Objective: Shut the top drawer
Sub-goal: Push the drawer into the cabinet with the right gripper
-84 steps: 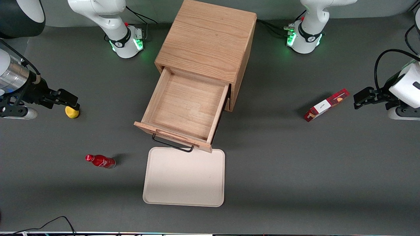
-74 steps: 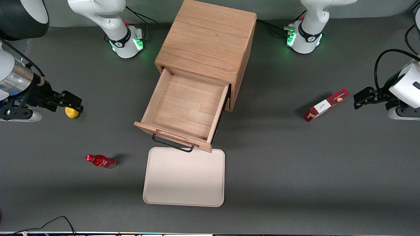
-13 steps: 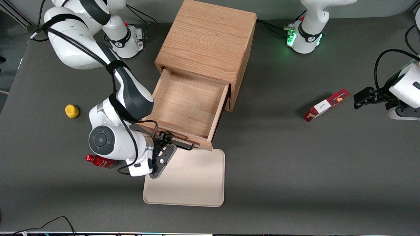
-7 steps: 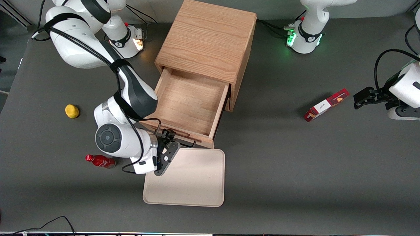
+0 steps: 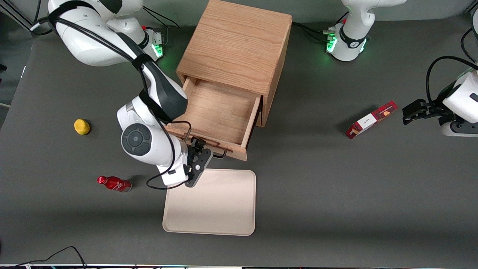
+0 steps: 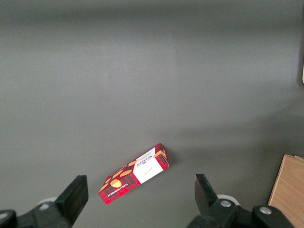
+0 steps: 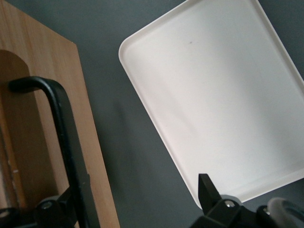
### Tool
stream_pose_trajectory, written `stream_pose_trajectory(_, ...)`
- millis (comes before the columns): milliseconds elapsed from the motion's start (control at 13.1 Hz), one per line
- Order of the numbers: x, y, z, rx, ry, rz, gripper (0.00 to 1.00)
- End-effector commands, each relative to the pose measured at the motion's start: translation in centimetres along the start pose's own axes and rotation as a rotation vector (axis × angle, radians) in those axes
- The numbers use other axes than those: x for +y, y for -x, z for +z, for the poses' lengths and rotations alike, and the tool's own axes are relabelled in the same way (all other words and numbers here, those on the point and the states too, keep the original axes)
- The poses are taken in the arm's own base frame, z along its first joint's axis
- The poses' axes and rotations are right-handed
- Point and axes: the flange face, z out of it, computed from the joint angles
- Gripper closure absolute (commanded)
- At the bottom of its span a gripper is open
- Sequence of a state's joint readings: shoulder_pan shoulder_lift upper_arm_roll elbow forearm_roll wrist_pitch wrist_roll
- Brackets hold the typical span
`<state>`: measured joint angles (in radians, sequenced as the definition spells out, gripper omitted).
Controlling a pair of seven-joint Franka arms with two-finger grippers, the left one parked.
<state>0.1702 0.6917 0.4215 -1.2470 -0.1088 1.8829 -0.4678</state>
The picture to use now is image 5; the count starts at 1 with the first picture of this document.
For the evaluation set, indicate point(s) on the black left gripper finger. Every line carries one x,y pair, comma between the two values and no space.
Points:
447,119
415,110

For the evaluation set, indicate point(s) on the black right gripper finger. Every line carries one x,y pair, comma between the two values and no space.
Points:
194,145
202,145

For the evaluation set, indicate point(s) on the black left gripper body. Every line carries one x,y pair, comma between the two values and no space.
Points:
434,109

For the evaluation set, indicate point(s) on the wooden drawer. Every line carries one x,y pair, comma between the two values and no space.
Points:
224,112

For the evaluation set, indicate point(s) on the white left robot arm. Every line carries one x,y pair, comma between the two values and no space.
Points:
354,22

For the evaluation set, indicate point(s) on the wooden drawer cabinet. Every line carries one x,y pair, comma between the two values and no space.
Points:
235,45

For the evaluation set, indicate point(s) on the beige plastic tray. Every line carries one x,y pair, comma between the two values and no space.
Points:
216,205

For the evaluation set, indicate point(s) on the red tartan cookie box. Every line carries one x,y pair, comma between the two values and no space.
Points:
369,120

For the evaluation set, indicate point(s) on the red bottle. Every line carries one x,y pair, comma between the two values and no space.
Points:
114,184

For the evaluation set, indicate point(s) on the yellow lemon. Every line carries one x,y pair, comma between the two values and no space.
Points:
82,127

